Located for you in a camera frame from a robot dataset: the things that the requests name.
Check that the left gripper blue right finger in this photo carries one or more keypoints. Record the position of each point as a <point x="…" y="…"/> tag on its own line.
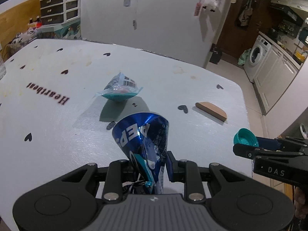
<point x="186" y="172"/>

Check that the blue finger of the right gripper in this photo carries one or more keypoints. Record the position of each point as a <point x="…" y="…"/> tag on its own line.
<point x="268" y="144"/>
<point x="251" y="152"/>

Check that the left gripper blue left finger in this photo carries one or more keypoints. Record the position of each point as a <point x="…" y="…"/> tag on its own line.
<point x="118" y="172"/>

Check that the teal bottle cap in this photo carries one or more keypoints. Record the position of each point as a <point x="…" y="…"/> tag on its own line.
<point x="246" y="137"/>

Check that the crushed blue Pepsi can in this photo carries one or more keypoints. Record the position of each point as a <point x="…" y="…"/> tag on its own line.
<point x="143" y="137"/>

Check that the brown wooden half-round block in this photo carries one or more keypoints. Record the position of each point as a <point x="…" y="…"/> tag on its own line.
<point x="213" y="110"/>

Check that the white kitchen cabinets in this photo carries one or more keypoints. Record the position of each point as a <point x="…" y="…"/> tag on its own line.
<point x="274" y="77"/>

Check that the green plastic bag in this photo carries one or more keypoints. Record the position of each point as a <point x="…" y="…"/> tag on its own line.
<point x="244" y="56"/>

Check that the white washing machine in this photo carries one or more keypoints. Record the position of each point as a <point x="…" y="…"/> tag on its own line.
<point x="256" y="57"/>

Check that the teal snack wrapper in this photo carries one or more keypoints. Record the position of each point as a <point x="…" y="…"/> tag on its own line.
<point x="120" y="88"/>

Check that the white heart-print table cover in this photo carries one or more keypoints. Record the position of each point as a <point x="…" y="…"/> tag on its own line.
<point x="51" y="123"/>

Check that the brown wooden door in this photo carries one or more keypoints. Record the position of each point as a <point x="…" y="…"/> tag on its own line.
<point x="245" y="19"/>

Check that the dark drawer cabinet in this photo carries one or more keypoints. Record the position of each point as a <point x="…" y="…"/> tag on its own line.
<point x="59" y="11"/>

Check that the white plush toy on wall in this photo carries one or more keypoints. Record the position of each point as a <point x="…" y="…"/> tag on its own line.
<point x="210" y="5"/>

